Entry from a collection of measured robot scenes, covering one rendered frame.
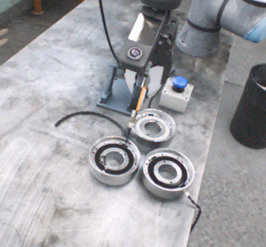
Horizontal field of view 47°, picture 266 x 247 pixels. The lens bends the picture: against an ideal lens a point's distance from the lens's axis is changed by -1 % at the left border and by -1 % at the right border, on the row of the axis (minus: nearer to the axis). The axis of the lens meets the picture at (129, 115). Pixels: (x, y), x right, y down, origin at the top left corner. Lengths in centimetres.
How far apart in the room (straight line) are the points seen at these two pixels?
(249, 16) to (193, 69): 22
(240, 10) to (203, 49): 18
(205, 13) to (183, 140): 43
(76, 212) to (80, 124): 23
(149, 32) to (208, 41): 55
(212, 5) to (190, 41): 13
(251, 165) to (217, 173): 24
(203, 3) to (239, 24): 13
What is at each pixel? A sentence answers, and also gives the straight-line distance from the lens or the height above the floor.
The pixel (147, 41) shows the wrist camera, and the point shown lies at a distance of 50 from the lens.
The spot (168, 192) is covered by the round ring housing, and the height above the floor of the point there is 84.
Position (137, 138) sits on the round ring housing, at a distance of 68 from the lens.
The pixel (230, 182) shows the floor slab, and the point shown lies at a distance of 178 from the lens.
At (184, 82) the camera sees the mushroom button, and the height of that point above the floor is 87.
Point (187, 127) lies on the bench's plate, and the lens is 77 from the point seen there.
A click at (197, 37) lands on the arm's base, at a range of 103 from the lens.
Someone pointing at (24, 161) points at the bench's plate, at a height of 80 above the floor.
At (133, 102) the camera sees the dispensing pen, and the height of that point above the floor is 92.
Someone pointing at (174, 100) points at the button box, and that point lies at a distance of 79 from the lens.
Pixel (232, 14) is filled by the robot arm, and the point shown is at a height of 97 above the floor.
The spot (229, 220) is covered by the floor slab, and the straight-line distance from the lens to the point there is 165.
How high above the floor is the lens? 132
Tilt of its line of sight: 43 degrees down
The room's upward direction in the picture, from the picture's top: 10 degrees clockwise
